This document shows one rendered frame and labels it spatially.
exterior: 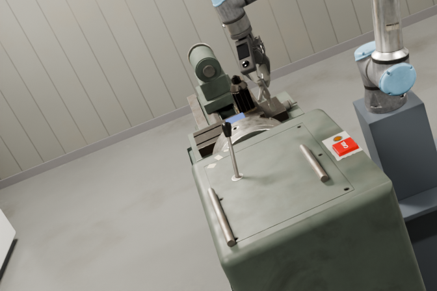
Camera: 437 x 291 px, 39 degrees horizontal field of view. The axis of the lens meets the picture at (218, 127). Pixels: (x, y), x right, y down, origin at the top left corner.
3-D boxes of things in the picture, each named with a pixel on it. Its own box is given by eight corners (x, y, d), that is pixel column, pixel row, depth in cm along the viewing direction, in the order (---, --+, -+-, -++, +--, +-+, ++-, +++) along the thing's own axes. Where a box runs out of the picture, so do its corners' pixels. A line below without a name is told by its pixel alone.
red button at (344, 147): (359, 151, 175) (357, 144, 174) (340, 159, 175) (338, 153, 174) (352, 141, 180) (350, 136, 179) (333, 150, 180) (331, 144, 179)
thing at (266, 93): (277, 110, 196) (262, 80, 191) (270, 113, 196) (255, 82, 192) (278, 107, 198) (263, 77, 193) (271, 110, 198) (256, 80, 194)
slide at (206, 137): (289, 118, 277) (286, 110, 275) (201, 157, 277) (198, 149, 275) (278, 104, 294) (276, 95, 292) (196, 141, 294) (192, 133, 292)
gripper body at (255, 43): (266, 50, 197) (251, 17, 191) (266, 63, 190) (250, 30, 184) (244, 58, 200) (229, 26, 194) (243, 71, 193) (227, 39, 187)
